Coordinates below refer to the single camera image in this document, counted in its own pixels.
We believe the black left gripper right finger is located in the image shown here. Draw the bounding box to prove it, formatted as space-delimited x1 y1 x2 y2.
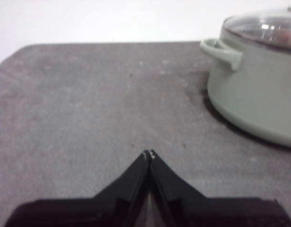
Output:
149 148 291 227

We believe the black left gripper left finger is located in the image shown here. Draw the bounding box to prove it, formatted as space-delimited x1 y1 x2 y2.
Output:
4 149 151 227

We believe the glass lid with green knob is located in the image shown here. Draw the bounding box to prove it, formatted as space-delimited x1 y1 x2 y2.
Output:
221 5 291 54

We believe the pale green electric pot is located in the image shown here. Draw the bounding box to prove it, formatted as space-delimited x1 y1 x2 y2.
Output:
199 22 291 149

